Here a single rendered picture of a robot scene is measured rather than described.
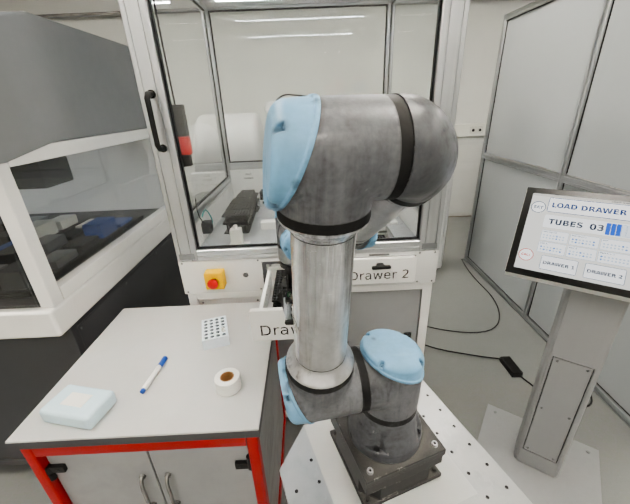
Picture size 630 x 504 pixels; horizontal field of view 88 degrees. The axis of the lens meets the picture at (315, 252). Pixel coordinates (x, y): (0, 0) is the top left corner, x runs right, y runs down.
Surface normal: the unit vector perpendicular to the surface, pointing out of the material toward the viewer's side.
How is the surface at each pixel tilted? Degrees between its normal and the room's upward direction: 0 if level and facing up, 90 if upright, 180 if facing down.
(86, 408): 0
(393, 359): 9
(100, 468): 90
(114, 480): 90
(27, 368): 90
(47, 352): 90
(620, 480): 0
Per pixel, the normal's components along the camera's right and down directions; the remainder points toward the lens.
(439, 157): 0.56, 0.39
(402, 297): 0.03, 0.41
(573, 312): -0.58, 0.35
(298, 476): -0.04, -0.91
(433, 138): 0.41, 0.10
